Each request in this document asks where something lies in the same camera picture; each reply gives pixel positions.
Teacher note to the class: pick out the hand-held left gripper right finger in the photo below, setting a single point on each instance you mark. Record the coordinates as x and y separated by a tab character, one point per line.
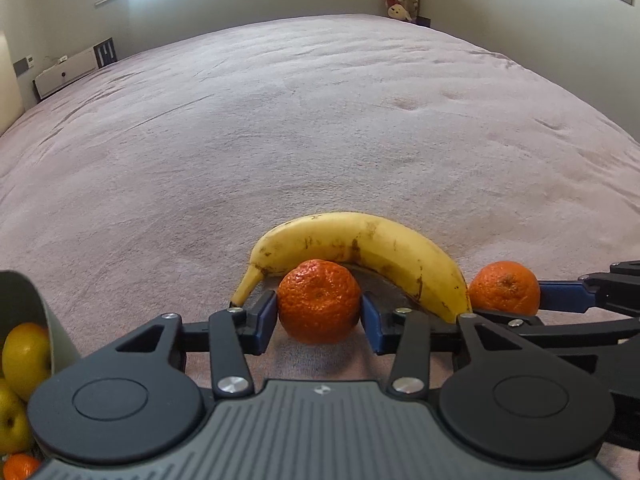
372	323

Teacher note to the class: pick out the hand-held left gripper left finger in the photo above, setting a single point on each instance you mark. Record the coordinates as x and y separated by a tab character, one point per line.
265	321

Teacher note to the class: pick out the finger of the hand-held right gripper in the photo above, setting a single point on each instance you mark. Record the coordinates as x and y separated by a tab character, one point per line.
575	335
560	294

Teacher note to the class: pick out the orange tangerine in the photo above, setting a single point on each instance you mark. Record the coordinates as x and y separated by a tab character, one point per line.
505	287
17	467
319	300

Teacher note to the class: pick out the yellow banana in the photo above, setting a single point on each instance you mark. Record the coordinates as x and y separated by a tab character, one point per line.
350	242

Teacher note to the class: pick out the green colander bowl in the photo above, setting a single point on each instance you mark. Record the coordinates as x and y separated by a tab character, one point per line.
30	300

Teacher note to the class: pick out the green apple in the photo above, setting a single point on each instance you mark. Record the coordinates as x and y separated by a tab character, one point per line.
12	420

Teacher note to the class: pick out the white nightstand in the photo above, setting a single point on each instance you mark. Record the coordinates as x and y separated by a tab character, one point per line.
65	72

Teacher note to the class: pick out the cream padded headboard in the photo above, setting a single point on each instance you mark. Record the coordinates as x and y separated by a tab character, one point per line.
10	85

